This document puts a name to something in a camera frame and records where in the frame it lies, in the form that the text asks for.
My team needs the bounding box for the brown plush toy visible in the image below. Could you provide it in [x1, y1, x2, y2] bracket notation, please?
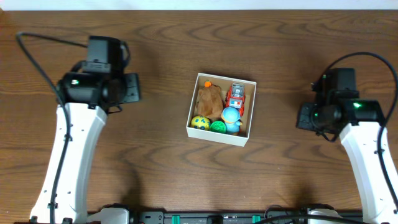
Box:
[197, 80, 224, 119]

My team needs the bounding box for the yellow letter ball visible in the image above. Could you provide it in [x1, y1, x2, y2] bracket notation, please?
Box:
[190, 115, 211, 131]

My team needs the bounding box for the red toy truck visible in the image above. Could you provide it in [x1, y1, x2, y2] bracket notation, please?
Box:
[226, 83, 246, 116]

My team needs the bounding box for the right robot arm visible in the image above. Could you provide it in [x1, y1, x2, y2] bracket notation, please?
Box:
[296, 68, 397, 223]

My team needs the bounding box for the orange duck toy blue hat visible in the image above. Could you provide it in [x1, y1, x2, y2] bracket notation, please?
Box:
[221, 107, 243, 135]

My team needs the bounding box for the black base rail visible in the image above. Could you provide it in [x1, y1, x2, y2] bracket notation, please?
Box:
[86, 204, 378, 224]

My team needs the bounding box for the white cardboard box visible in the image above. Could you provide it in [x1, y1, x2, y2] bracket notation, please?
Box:
[186, 73, 257, 147]

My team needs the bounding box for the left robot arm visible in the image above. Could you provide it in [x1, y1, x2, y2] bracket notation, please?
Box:
[29, 36, 140, 223]

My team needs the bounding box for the green plastic wheel toy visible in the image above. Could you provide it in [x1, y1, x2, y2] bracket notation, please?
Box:
[210, 121, 227, 134]

